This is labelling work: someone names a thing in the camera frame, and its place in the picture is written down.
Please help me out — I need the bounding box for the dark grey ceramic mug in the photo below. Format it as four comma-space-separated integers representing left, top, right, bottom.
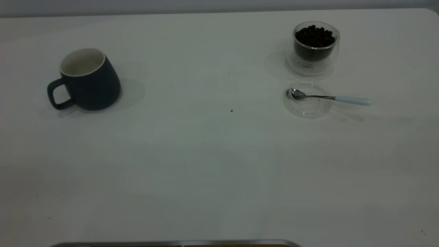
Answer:
47, 48, 121, 111

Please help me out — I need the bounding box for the metal spoon light blue handle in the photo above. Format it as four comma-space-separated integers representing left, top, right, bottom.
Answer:
290, 88, 372, 106

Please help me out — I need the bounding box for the clear round glass lid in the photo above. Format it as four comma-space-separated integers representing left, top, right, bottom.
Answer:
283, 81, 333, 119

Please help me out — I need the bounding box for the dark coffee beans heap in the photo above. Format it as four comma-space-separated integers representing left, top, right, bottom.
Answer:
295, 25, 336, 62

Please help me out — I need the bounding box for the clear double-wall glass cup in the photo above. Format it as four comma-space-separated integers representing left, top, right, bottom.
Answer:
285, 21, 341, 78

